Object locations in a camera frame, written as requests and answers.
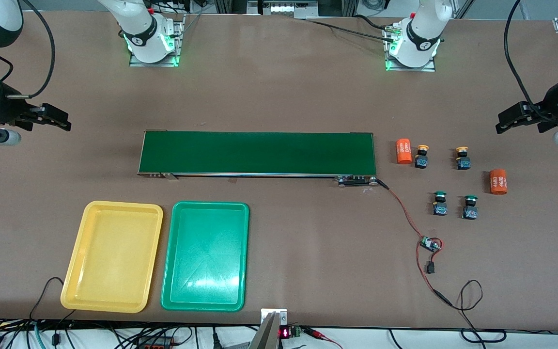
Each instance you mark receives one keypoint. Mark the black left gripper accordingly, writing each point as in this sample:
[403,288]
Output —
[549,104]

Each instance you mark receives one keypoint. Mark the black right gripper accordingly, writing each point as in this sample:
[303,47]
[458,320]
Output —
[7,107]

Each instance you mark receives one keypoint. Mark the yellow push button switch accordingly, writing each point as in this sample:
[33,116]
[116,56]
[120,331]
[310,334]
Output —
[463,160]
[422,159]

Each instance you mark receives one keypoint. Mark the green push button switch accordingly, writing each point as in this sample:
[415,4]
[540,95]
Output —
[440,206]
[470,209]

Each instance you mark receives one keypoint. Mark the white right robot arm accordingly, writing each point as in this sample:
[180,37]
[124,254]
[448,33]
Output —
[143,29]

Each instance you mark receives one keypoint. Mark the yellow plastic tray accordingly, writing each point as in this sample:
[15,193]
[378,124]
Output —
[112,257]

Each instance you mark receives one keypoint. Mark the small green circuit board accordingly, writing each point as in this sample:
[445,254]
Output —
[429,244]

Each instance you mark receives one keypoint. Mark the small black connector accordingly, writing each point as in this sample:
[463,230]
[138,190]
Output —
[430,267]

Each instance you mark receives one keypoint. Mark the green plastic tray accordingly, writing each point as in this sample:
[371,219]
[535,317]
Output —
[206,257]

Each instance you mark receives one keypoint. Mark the green conveyor belt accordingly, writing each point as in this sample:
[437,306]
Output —
[259,152]

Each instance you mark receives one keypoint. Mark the red and black power strip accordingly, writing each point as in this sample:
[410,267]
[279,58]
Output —
[155,343]

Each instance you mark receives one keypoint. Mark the grey equipment box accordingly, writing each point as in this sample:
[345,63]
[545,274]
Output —
[284,8]

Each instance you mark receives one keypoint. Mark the red clip lead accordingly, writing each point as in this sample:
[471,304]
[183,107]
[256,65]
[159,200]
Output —
[320,334]

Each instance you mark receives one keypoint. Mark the red digit display module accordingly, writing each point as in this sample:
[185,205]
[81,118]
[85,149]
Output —
[286,333]

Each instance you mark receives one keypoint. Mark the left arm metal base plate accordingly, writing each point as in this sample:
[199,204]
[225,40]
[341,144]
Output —
[395,69]

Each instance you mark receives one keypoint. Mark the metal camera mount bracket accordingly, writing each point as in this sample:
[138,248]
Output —
[271,329]

